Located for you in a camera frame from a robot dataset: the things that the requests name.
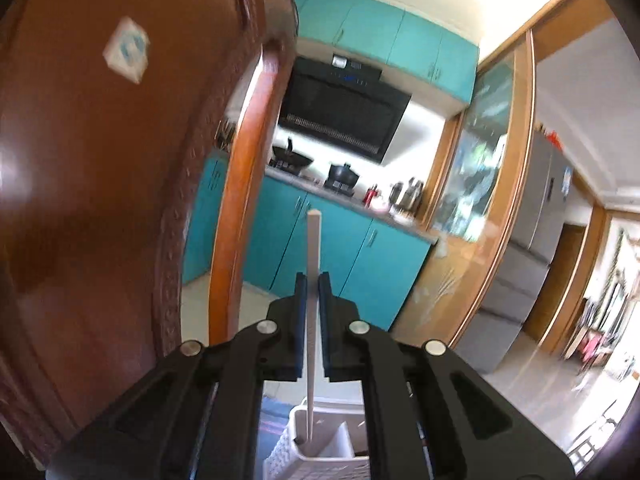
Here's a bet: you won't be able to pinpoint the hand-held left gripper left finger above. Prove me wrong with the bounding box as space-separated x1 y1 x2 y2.
45 272 308 480

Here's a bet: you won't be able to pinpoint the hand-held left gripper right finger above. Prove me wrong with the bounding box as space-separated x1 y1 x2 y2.
318 271 576 480

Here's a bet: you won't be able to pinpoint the pale wooden chopstick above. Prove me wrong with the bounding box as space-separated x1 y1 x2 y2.
305 210 323 446

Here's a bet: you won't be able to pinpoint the white plastic utensil basket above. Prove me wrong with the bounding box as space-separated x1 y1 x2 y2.
262 397 371 480

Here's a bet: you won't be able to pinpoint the teal base cabinets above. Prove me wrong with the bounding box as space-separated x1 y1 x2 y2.
182 152 439 333

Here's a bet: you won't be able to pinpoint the blue striped cloth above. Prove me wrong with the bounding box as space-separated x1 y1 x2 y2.
261 394 302 436

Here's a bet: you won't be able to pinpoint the gas stove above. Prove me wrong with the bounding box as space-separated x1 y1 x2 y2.
267 160 356 198

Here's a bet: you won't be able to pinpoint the black cooking pot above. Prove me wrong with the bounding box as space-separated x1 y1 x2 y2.
325 161 360 191

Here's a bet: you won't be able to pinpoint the stainless steel pot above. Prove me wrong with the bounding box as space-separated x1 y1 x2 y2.
390 177 426 216

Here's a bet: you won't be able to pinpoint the black wok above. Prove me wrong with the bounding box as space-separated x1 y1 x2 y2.
270 137 314 171

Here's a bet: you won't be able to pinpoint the wood framed glass sliding door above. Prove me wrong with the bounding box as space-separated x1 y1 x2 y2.
390 30 536 361

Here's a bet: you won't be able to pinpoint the dark kitchen utensil rack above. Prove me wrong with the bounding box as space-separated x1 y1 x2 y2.
217 117 236 151

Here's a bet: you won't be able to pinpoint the black range hood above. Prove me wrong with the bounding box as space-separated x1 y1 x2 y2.
277 52 412 165

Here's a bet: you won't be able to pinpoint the grey refrigerator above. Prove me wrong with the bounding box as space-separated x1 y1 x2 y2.
452 130 573 373

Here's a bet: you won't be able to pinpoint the brown wooden door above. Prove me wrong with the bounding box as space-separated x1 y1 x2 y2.
522 222 588 356

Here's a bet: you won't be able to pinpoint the dark wooden door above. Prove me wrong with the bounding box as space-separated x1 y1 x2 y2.
0 0 301 467

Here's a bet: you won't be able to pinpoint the wooden stool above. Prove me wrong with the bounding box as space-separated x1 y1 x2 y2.
570 407 621 480

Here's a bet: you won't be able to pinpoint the white square sticker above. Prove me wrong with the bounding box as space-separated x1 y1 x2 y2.
102 16 152 84

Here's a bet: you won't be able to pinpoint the teal wall cabinets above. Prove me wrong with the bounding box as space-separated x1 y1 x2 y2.
285 0 481 103

